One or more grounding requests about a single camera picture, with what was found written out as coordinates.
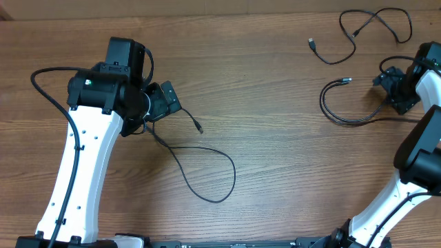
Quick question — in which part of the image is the black cable bundle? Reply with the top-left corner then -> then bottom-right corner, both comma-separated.
144,107 -> 237,204

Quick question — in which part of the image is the black cable with usb plug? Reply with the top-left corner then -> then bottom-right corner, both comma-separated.
318,77 -> 420,127

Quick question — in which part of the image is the black thin cable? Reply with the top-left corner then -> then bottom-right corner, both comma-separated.
307,7 -> 413,65

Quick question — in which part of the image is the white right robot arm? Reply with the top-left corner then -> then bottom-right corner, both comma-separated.
313,41 -> 440,247

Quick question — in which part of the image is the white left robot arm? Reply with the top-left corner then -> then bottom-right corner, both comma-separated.
16,37 -> 181,248

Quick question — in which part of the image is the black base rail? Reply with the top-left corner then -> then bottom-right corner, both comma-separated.
96,227 -> 393,248

